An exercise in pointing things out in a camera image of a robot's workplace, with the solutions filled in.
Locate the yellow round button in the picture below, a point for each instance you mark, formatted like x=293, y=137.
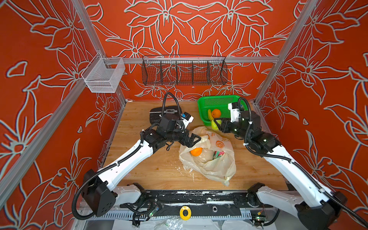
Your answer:
x=185, y=213

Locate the yellow banana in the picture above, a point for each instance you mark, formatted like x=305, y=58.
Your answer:
x=211, y=118

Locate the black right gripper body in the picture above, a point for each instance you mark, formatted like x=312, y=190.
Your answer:
x=236, y=128

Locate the black wire mesh basket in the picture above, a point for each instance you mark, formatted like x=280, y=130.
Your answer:
x=184, y=70

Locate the white wire mesh basket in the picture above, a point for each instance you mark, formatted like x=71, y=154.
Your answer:
x=103, y=75

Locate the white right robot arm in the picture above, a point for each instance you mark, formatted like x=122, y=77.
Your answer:
x=316, y=206

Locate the green apple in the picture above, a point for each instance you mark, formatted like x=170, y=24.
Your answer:
x=214, y=124

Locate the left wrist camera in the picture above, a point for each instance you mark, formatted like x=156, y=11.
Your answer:
x=186, y=119

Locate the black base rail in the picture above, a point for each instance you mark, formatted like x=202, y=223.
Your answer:
x=206, y=203

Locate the orange printed plastic bag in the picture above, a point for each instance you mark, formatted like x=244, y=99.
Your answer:
x=221, y=169

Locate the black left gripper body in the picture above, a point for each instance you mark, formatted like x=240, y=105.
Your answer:
x=177, y=135

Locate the red dragon fruit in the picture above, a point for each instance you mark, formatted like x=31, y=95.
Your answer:
x=218, y=154

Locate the green plastic basket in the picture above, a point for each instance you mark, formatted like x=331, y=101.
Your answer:
x=221, y=103

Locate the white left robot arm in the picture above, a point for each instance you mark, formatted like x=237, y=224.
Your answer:
x=96, y=195

